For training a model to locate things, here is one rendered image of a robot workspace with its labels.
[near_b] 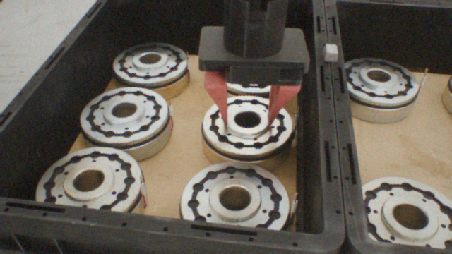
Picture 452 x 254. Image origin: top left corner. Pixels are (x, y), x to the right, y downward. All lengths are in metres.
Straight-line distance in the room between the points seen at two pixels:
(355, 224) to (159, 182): 0.23
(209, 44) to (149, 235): 0.20
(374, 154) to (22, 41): 0.80
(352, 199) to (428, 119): 0.28
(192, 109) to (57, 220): 0.27
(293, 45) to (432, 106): 0.26
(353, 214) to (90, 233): 0.18
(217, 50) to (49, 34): 0.70
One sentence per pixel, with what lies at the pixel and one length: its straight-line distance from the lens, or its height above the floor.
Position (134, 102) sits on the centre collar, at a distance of 0.50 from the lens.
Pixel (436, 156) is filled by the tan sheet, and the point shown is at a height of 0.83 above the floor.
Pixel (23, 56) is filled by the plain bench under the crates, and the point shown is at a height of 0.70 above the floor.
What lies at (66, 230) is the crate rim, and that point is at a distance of 0.32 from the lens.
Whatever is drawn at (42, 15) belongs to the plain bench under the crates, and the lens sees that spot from 1.14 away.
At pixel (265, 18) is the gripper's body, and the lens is 0.37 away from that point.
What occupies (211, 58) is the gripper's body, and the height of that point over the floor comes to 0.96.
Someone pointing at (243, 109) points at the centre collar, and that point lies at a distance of 0.48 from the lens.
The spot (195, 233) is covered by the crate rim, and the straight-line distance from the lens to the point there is 0.29.
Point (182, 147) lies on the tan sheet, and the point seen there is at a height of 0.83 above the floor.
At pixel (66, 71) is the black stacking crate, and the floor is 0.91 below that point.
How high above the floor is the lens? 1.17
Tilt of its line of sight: 42 degrees down
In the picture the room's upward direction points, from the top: straight up
